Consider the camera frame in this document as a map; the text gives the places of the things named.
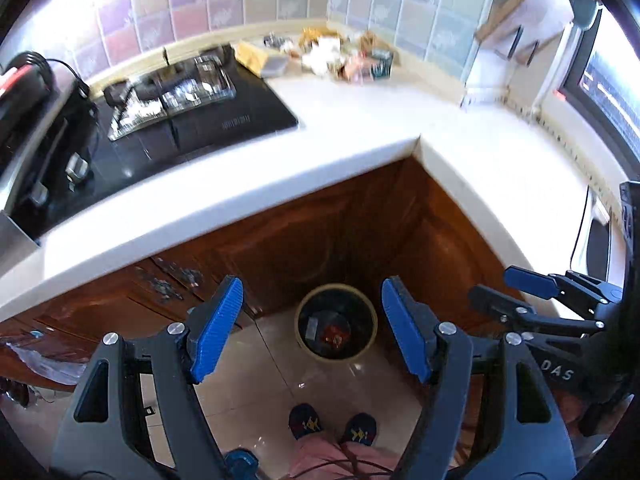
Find black cutting board rack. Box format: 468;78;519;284
507;25;542;66

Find dark red cable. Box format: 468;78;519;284
287;440;397;480

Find cream round waste bin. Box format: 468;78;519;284
294;283;379;362

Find person's left blue slipper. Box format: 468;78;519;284
289;403;325;442

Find clear plastic bag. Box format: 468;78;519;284
4;341;82;387

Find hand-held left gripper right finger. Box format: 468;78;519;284
381;275;576;480

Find yellow packet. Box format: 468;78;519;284
235;42;281;77

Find black glass gas cooktop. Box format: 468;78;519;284
2;45;300;248

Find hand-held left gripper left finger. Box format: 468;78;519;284
50;275;244;480

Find dark green box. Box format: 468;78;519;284
372;50;397;80

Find clear plastic container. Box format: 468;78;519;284
260;57;291;80

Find foil-lined gas burner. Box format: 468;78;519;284
104;56;237;142

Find stainless steel sink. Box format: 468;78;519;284
570;185;626;286

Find wooden base cabinet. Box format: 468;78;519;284
0;155;531;396

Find tan snack bag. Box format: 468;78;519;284
299;26;346;51

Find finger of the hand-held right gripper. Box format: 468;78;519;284
504;266;623;311
469;284;607;335

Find ornate metal cabinet handle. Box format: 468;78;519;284
150;256;205;305

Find dark green hanging utensil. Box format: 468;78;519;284
570;0;602;32

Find wooden cutting board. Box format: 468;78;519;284
474;0;576;66

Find black power cable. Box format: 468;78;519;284
46;57;92;100

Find red black electric griddle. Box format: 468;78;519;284
0;51;96;171

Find pink wrapper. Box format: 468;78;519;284
342;55;374;83

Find window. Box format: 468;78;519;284
560;7;640;161

